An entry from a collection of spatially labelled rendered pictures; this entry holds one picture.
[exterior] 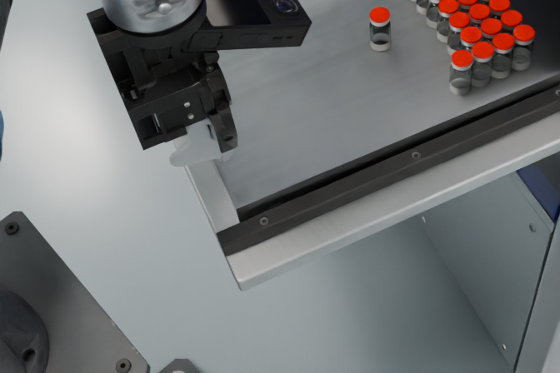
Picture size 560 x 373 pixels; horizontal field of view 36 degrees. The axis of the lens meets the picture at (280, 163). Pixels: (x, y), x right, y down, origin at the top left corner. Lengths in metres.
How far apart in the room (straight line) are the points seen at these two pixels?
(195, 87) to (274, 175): 0.19
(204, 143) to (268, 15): 0.13
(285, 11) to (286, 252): 0.23
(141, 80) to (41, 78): 1.57
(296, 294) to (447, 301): 0.30
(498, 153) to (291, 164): 0.20
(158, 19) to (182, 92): 0.08
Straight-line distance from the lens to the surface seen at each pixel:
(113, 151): 2.03
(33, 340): 0.90
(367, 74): 0.91
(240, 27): 0.68
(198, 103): 0.70
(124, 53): 0.66
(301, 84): 0.90
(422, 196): 0.82
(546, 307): 1.30
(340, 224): 0.81
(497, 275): 1.43
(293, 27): 0.70
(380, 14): 0.90
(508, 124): 0.85
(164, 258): 1.85
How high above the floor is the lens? 1.58
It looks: 55 degrees down
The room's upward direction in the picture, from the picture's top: 12 degrees counter-clockwise
